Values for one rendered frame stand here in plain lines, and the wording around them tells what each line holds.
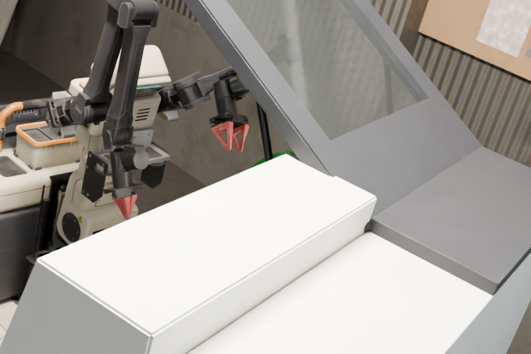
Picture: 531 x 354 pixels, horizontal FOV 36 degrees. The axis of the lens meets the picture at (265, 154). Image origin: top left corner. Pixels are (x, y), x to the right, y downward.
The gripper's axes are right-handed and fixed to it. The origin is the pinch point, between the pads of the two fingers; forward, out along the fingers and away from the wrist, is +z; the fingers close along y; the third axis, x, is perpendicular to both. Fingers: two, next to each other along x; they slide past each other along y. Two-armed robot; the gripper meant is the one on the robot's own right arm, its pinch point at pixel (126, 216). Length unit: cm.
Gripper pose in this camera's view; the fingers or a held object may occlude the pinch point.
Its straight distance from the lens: 246.4
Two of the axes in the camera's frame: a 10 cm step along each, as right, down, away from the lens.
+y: 6.9, -1.5, 7.1
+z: 1.0, 9.9, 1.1
